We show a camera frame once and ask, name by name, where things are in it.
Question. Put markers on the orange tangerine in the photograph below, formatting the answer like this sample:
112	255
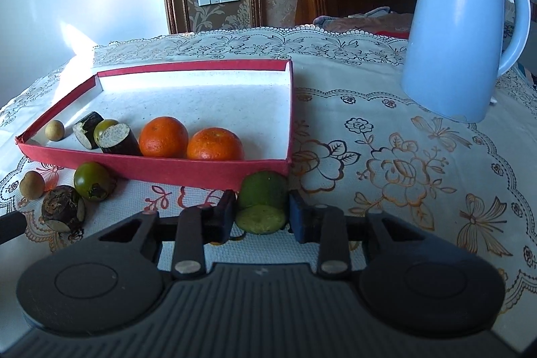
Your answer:
215	145
163	136

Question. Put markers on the tan longan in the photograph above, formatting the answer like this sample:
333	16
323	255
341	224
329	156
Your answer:
54	130
32	185

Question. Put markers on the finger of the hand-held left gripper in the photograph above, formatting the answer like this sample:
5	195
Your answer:
10	226

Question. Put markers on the red cardboard box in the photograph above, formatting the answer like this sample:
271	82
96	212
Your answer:
201	98

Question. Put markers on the light blue electric kettle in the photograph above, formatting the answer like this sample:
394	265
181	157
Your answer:
457	26

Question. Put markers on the red white striped pillow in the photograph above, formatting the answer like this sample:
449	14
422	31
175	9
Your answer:
392	34

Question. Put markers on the green citrus fruit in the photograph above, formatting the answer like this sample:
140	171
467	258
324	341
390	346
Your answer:
260	220
264	190

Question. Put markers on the pink blanket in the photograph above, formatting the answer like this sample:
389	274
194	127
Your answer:
360	20

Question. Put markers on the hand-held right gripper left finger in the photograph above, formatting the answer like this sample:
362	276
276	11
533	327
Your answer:
228	213

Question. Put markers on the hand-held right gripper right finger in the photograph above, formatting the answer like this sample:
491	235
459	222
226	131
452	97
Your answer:
296	215

